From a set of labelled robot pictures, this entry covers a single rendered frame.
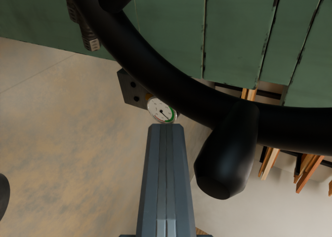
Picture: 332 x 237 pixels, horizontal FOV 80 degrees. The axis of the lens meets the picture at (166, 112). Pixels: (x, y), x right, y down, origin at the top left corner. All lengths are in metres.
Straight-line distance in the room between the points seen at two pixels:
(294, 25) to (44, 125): 0.95
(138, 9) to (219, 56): 0.16
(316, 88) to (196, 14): 0.19
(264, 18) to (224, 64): 0.08
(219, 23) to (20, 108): 0.81
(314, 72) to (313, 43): 0.04
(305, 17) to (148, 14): 0.22
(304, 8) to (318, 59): 0.07
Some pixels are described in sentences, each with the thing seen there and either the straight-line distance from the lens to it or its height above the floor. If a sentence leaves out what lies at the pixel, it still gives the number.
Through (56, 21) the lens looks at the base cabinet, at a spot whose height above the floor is 0.35.
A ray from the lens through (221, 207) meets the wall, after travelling 3.66.
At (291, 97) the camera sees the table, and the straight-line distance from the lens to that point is 0.34.
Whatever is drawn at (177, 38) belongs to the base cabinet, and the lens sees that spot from 0.35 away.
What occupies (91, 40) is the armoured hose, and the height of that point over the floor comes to 0.58.
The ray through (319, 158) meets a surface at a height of 1.56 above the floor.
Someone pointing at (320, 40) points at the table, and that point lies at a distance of 0.31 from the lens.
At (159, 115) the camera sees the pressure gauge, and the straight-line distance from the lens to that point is 0.37.
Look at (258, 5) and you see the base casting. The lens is 0.30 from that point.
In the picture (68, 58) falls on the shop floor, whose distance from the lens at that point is 1.02.
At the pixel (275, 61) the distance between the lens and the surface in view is 0.32.
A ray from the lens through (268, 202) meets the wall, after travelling 3.87.
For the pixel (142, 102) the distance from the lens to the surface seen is 0.42.
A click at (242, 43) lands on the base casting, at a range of 0.31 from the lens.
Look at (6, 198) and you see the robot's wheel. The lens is 0.86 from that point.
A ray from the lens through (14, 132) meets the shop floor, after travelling 0.98.
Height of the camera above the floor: 0.82
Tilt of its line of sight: 25 degrees down
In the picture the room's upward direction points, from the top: 107 degrees clockwise
